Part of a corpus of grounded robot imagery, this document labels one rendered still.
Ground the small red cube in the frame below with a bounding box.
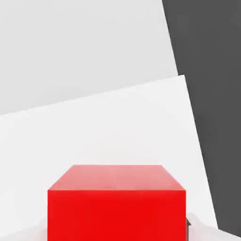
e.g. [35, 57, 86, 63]
[47, 164, 187, 241]

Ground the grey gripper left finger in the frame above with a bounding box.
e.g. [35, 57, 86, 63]
[13, 219, 48, 241]

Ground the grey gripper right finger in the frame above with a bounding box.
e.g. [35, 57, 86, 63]
[185, 212, 241, 241]

